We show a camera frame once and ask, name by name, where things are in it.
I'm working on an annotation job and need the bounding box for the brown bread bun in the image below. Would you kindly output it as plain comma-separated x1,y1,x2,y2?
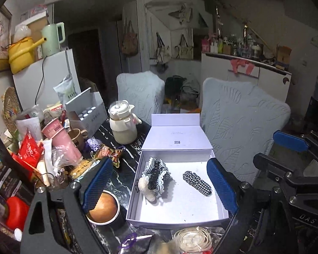
89,193,119,221

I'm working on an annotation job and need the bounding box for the black power cable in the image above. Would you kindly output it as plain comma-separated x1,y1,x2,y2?
35,55,47,109

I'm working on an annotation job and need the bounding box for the green electric kettle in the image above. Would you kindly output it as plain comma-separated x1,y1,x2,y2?
41,22,66,58

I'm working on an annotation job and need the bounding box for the grey covered chair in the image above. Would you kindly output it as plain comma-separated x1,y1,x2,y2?
116,71,165,125
200,77,291,186

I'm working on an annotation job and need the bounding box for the striped strap tote bag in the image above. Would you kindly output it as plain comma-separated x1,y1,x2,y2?
155,32,172,64

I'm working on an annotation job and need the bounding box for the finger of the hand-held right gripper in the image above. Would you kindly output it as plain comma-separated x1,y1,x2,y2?
253,152,311,189
272,130,318,170

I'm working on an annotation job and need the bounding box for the row of small bottles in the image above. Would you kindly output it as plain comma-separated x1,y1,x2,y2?
77,106,96,119

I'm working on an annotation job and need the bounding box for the brown cardboard box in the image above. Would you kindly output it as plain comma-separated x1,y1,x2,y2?
275,45,292,71

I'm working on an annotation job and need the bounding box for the red snack packet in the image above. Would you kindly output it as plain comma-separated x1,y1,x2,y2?
17,130,44,170

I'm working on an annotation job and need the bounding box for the lavender gift box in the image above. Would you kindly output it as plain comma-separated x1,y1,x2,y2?
125,113,231,230

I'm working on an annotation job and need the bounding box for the cream plush hair clip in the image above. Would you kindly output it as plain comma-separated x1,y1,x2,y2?
138,177,157,203

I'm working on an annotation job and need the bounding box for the dark printed packet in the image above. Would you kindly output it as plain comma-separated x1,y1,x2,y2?
0,135,34,205

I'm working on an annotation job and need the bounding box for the row of bottles and jars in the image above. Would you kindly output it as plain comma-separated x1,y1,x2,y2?
201,24,264,60

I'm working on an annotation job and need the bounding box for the round metal tin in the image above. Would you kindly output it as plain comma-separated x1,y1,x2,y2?
86,190,128,229

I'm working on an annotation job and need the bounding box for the white cardboard box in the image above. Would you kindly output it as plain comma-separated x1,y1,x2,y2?
65,87,108,138

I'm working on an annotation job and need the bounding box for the pink cloth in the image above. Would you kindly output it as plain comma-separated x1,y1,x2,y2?
230,59,255,75

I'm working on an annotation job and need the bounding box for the pink cup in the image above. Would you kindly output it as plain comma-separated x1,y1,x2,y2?
41,119,83,168

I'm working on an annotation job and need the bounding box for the cream ceramic teapot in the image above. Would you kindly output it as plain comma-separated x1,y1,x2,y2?
108,100,142,145

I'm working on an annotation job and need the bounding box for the black white gingham hair bow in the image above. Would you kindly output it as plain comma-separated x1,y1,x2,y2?
182,171,212,197

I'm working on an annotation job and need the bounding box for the butterfly wall decoration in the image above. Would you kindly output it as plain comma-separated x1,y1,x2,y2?
168,4,193,24

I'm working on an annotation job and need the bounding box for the white refrigerator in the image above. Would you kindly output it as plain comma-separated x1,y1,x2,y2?
12,48,82,112

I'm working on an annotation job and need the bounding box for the woven round tray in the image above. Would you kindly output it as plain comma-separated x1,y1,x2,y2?
3,87,23,136

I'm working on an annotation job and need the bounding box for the brown gold candy wrapper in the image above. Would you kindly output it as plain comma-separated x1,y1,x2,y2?
94,147,125,169

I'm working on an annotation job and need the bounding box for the black bag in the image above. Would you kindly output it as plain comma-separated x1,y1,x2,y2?
165,75,187,104

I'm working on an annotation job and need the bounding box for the brown hanging bag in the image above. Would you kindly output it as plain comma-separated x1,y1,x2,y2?
121,20,139,56

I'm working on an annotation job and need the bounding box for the waffle biscuit pack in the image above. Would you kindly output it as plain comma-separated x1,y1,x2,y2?
69,159,96,179

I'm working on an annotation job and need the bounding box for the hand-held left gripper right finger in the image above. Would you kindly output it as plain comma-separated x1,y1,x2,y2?
206,157,273,254

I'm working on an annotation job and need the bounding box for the red jar lid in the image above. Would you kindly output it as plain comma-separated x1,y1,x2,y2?
6,196,30,231

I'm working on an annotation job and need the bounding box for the yellow pot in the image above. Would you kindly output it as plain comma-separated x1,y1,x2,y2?
8,37,47,75

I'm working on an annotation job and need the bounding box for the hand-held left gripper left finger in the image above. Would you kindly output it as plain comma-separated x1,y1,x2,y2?
20,157,114,254

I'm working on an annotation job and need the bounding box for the green white pouch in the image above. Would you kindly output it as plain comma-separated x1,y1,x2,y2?
53,74,77,105

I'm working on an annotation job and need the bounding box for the clear plastic bag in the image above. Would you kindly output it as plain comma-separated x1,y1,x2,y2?
52,147,77,189

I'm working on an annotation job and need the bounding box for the black white lace hair clip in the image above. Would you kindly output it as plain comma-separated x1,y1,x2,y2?
142,157,171,192

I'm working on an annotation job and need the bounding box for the purple candy wrapper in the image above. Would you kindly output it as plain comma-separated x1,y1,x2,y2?
86,138,103,153

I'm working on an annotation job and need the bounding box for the silver purple snack packet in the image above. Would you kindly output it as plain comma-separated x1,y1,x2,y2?
117,228,156,254

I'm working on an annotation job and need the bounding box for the white cabinet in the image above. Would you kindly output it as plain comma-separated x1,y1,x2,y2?
201,52,292,104

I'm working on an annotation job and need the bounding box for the beige hanging tote bag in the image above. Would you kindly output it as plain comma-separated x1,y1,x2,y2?
175,34,194,60

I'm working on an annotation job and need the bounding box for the brown mug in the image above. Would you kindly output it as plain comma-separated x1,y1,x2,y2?
68,128,88,150

